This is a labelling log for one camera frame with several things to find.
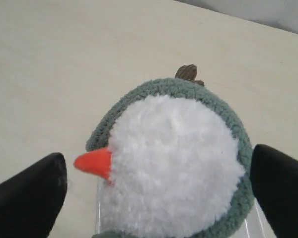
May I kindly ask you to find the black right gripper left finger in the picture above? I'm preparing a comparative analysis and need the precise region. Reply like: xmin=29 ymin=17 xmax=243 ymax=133
xmin=0 ymin=153 xmax=67 ymax=238

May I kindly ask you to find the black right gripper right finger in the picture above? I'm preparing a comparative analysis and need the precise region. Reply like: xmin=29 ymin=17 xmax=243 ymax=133
xmin=250 ymin=144 xmax=298 ymax=238

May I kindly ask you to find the white plush snowman toy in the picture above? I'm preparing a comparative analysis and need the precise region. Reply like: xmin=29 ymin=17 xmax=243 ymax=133
xmin=74 ymin=64 xmax=246 ymax=238

